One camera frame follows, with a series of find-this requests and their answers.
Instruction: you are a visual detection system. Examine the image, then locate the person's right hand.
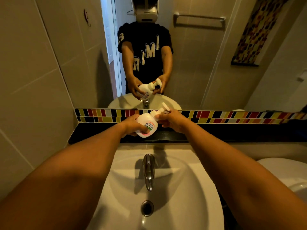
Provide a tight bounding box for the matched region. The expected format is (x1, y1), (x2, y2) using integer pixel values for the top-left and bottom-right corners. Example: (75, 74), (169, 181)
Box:
(156, 110), (190, 134)

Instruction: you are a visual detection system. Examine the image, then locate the person's left hand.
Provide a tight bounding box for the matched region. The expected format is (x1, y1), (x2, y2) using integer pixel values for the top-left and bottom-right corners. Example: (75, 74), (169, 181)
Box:
(119, 114), (148, 138)

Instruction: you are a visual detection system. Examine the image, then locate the white pump soap bottle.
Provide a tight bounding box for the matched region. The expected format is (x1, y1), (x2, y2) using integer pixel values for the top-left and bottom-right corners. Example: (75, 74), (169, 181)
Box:
(135, 102), (171, 138)

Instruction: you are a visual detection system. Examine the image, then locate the person's left forearm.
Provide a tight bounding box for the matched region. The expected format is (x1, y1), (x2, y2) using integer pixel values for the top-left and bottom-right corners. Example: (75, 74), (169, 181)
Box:
(0, 122), (127, 230)

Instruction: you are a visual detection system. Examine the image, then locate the person's right forearm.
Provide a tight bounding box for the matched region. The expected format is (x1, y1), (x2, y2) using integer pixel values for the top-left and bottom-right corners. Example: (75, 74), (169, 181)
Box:
(182, 118), (307, 230)

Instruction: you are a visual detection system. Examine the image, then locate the chrome faucet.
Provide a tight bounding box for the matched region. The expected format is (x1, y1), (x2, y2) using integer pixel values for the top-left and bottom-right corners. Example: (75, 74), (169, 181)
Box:
(143, 154), (156, 192)

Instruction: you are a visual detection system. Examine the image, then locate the colourful mosaic tile strip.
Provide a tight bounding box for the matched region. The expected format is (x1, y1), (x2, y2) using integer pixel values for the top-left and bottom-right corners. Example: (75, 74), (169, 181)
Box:
(75, 108), (307, 124)

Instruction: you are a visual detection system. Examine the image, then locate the black stone ledge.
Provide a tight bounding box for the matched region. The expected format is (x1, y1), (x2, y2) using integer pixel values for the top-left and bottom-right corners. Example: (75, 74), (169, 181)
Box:
(68, 122), (307, 145)

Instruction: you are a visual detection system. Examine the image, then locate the white ceramic sink basin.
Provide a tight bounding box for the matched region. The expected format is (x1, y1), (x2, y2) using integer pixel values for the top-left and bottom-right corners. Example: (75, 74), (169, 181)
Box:
(86, 148), (225, 230)

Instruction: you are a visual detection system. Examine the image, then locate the chrome sink drain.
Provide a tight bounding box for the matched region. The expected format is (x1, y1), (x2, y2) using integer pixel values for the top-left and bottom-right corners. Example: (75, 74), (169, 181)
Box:
(140, 200), (155, 217)

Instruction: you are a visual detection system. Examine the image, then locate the wall mirror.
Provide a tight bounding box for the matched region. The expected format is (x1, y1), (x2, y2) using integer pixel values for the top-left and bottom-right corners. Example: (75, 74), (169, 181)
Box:
(34, 0), (307, 113)

